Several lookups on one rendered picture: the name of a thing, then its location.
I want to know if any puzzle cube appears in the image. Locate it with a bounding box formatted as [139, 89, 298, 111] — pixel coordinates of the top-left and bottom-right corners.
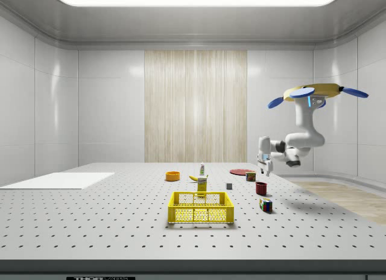
[259, 197, 273, 213]

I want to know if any yellow basket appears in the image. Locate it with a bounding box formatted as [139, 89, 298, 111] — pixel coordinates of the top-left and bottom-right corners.
[167, 191, 235, 224]

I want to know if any white board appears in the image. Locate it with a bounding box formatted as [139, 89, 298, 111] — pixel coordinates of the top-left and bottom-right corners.
[0, 172, 116, 190]

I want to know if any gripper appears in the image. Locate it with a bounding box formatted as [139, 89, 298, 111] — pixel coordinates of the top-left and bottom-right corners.
[256, 158, 274, 177]

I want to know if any drone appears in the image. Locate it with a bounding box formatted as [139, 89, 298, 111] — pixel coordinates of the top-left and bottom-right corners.
[267, 83, 369, 110]

